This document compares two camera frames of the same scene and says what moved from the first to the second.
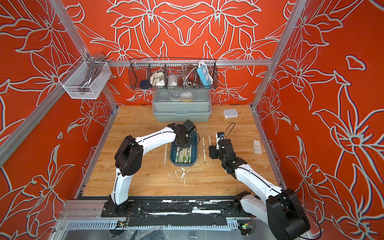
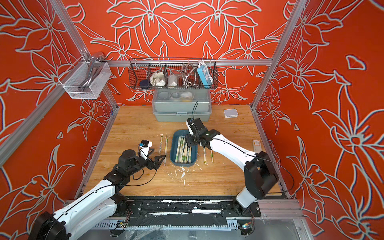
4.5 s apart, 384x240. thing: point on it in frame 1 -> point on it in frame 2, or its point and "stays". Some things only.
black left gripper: x=188 y=144 -> x=155 y=165
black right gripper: x=212 y=150 -> x=188 y=140
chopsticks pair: x=204 y=150 stays
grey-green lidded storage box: x=182 y=105 stays
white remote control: x=257 y=148 stays
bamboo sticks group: x=165 y=152 stays
